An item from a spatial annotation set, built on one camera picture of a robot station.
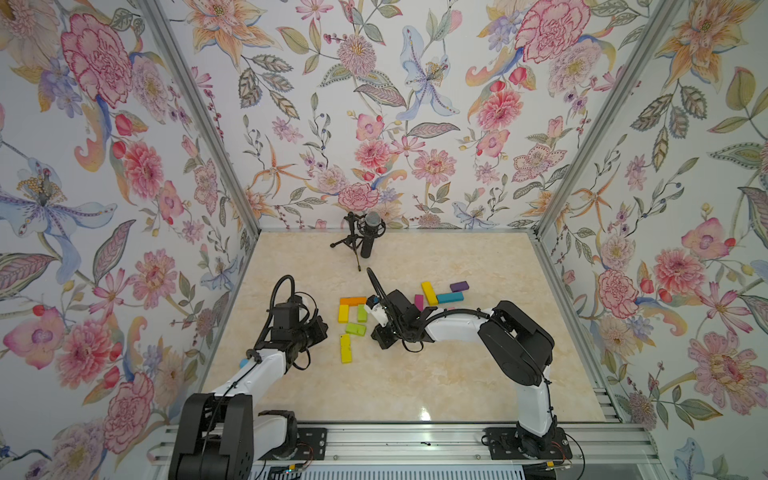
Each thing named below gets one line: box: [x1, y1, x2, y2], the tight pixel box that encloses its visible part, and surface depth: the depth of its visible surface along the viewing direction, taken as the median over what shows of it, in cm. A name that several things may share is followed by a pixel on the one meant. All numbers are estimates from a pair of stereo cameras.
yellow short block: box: [337, 304, 350, 324], surface depth 99 cm
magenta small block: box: [414, 294, 425, 312], surface depth 103 cm
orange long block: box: [339, 297, 367, 306], surface depth 103 cm
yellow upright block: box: [421, 281, 439, 306], surface depth 103 cm
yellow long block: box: [340, 334, 353, 365], surface depth 92 cm
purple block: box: [450, 280, 470, 293], surface depth 106 cm
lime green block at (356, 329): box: [345, 323, 367, 337], surface depth 95 cm
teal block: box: [436, 292, 464, 304], surface depth 103 cm
